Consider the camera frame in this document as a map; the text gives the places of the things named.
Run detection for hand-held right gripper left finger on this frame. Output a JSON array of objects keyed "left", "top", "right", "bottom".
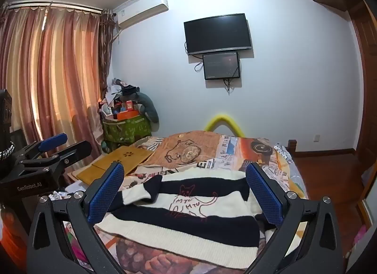
[{"left": 26, "top": 162, "right": 126, "bottom": 274}]

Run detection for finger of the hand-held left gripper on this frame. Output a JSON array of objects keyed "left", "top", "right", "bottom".
[
  {"left": 15, "top": 133, "right": 69, "bottom": 163},
  {"left": 18, "top": 140, "right": 93, "bottom": 174}
]

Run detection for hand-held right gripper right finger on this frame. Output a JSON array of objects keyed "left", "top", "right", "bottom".
[{"left": 244, "top": 162, "right": 345, "bottom": 274}]

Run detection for navy white striped sweater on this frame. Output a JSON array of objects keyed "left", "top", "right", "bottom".
[{"left": 94, "top": 166, "right": 283, "bottom": 270}]

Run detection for wooden lap board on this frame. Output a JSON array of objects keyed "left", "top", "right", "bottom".
[{"left": 76, "top": 145, "right": 154, "bottom": 185}]

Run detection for green fabric storage basket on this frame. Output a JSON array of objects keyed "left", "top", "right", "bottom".
[{"left": 102, "top": 114, "right": 152, "bottom": 146}]

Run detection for orange box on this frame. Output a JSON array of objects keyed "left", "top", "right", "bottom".
[{"left": 113, "top": 110, "right": 139, "bottom": 121}]

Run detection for pile of clutter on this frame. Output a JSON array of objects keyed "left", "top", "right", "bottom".
[{"left": 98, "top": 77, "right": 140, "bottom": 121}]

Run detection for pink striped curtain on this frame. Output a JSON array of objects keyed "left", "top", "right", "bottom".
[{"left": 0, "top": 4, "right": 114, "bottom": 157}]

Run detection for printed bed sheet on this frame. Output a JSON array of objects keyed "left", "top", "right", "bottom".
[{"left": 63, "top": 130, "right": 310, "bottom": 274}]

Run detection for yellow foam tube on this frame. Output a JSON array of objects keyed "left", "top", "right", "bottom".
[{"left": 204, "top": 113, "right": 245, "bottom": 138}]

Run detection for white air conditioner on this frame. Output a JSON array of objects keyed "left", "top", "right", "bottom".
[{"left": 113, "top": 0, "right": 169, "bottom": 30}]

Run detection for wooden door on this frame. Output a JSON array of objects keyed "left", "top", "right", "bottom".
[{"left": 350, "top": 0, "right": 377, "bottom": 159}]

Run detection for black hanging cable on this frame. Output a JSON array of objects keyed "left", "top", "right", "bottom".
[{"left": 223, "top": 77, "right": 236, "bottom": 95}]

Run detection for white curtain rail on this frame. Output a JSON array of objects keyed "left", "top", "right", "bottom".
[{"left": 6, "top": 0, "right": 110, "bottom": 13}]

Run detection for small black wall monitor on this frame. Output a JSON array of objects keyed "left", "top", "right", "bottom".
[{"left": 203, "top": 52, "right": 240, "bottom": 80}]

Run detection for black wall television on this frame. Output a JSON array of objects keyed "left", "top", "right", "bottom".
[{"left": 184, "top": 13, "right": 254, "bottom": 56}]

